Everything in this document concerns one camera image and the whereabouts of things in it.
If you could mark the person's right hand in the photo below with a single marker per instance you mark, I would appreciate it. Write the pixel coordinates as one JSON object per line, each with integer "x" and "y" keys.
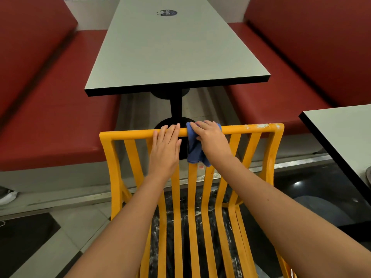
{"x": 213, "y": 141}

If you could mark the grey table with black edge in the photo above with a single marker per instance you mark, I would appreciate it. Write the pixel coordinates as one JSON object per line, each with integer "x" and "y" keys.
{"x": 345, "y": 136}

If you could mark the person's left thumb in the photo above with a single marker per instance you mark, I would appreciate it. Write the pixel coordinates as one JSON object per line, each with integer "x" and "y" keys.
{"x": 178, "y": 146}

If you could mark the person's left little finger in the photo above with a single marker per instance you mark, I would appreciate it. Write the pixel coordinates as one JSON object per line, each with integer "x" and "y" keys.
{"x": 155, "y": 137}

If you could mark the blue cleaning cloth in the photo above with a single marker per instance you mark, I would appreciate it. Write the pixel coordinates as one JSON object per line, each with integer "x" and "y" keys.
{"x": 193, "y": 151}

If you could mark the red padded booth bench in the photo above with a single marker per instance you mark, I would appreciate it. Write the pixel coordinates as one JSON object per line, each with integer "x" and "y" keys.
{"x": 289, "y": 69}
{"x": 52, "y": 112}

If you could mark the person's right thumb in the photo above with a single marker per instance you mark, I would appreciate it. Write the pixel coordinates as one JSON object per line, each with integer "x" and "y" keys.
{"x": 199, "y": 138}

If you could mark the grey rectangular table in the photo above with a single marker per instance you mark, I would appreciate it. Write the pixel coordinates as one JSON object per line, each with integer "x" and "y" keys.
{"x": 174, "y": 52}

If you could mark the person's left hand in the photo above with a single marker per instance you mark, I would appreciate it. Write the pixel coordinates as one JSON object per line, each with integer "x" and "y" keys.
{"x": 163, "y": 154}

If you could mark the person's left middle finger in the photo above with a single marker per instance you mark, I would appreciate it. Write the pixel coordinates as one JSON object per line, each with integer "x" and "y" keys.
{"x": 169, "y": 132}

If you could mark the white crumpled object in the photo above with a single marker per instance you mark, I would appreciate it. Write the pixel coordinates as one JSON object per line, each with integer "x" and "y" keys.
{"x": 7, "y": 196}

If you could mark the yellow slatted plastic chair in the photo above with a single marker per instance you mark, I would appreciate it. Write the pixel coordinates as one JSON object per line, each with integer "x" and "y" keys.
{"x": 192, "y": 217}

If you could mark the person's left forearm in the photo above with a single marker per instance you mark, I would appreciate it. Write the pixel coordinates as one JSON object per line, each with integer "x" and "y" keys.
{"x": 127, "y": 225}

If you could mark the black table pedestal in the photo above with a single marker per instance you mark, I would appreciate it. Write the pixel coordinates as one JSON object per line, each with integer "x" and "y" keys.
{"x": 176, "y": 105}

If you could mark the person's right little finger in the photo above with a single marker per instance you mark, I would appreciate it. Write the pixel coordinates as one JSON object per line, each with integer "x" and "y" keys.
{"x": 218, "y": 126}

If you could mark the dark round table sticker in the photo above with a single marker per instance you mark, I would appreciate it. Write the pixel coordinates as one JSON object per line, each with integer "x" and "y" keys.
{"x": 167, "y": 12}

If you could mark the person's right middle finger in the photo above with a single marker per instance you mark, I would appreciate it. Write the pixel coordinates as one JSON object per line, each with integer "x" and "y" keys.
{"x": 203, "y": 125}

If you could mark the person's right forearm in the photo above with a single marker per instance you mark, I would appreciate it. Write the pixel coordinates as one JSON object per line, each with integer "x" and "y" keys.
{"x": 278, "y": 220}

